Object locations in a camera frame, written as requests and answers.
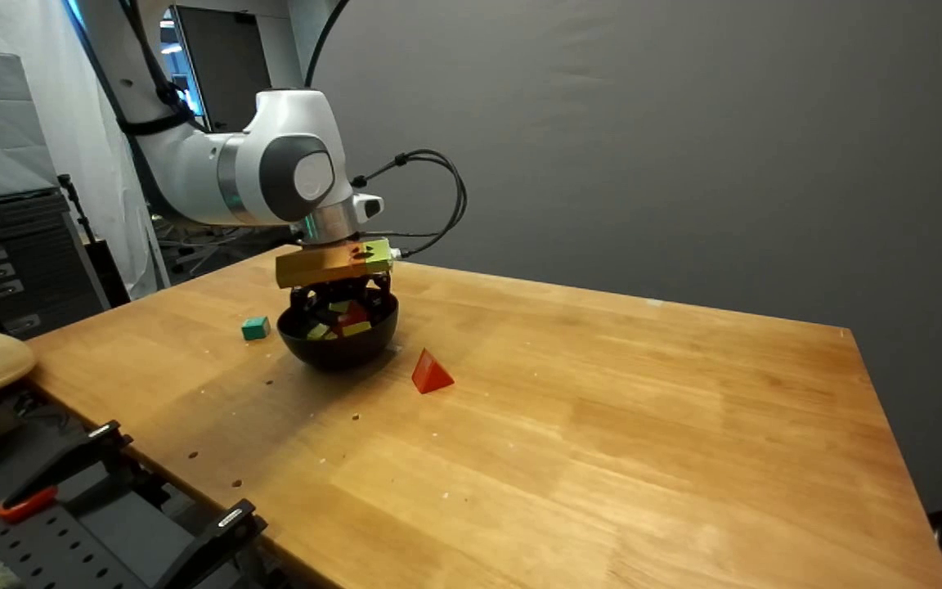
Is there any black perforated board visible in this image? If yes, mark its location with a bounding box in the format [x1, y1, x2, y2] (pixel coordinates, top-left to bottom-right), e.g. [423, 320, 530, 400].
[0, 391, 284, 589]

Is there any white curtain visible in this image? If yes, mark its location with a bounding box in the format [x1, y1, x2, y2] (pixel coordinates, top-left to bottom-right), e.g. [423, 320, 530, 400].
[0, 0, 171, 300]

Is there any orange-red pyramid block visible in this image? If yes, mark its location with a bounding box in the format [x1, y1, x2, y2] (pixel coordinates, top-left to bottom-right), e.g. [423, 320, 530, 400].
[410, 348, 455, 395]

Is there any stand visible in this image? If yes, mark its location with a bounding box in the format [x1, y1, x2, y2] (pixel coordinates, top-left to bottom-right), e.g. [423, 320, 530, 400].
[57, 173, 132, 309]

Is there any dark panel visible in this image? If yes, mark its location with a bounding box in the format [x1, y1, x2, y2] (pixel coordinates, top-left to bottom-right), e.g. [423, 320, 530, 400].
[170, 6, 274, 133]

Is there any grey drawer cabinet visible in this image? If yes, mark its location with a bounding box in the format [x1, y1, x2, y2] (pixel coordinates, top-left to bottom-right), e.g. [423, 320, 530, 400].
[0, 188, 110, 341]

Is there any black bowl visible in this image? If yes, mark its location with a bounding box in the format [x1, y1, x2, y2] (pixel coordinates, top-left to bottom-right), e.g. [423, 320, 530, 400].
[276, 286, 401, 371]

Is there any grey backdrop cloth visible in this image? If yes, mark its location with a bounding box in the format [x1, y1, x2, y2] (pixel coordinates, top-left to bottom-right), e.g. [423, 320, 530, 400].
[289, 0, 942, 515]

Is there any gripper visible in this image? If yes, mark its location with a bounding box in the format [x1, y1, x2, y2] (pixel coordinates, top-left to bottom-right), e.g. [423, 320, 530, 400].
[289, 275, 395, 326]

